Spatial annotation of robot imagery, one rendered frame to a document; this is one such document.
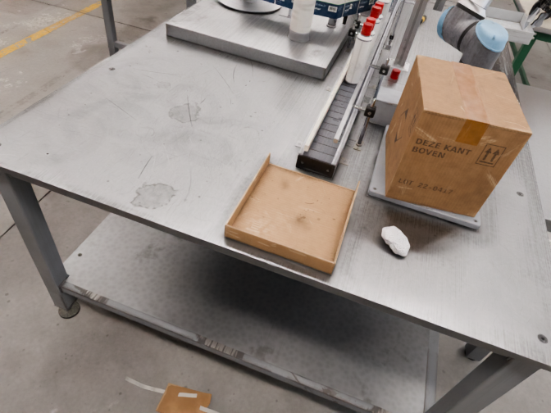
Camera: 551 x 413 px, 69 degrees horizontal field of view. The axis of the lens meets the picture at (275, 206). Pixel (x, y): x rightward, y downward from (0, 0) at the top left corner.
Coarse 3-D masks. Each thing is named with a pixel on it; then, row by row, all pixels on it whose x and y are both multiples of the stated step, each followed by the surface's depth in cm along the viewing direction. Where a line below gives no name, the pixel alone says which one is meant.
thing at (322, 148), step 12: (396, 0) 219; (372, 60) 161; (348, 84) 144; (336, 96) 137; (348, 96) 138; (336, 108) 131; (324, 120) 125; (336, 120) 126; (324, 132) 120; (312, 144) 115; (324, 144) 116; (336, 144) 117; (312, 156) 111; (324, 156) 112
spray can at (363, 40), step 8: (368, 24) 131; (368, 32) 132; (360, 40) 133; (368, 40) 133; (360, 48) 135; (368, 48) 135; (352, 56) 138; (360, 56) 136; (352, 64) 139; (360, 64) 138; (352, 72) 141; (360, 72) 141; (352, 80) 143
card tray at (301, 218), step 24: (264, 168) 110; (264, 192) 105; (288, 192) 107; (312, 192) 108; (336, 192) 109; (240, 216) 98; (264, 216) 99; (288, 216) 100; (312, 216) 101; (336, 216) 102; (240, 240) 93; (264, 240) 90; (288, 240) 95; (312, 240) 96; (336, 240) 97; (312, 264) 90
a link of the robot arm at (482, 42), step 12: (480, 24) 141; (492, 24) 142; (468, 36) 144; (480, 36) 140; (492, 36) 138; (504, 36) 139; (468, 48) 145; (480, 48) 141; (492, 48) 140; (468, 60) 146; (480, 60) 143; (492, 60) 143
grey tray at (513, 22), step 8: (488, 8) 193; (496, 8) 192; (488, 16) 195; (496, 16) 194; (504, 16) 193; (512, 16) 192; (520, 16) 191; (504, 24) 190; (512, 24) 191; (520, 24) 192; (512, 32) 173; (520, 32) 172; (528, 32) 172; (512, 40) 175; (520, 40) 174; (528, 40) 174
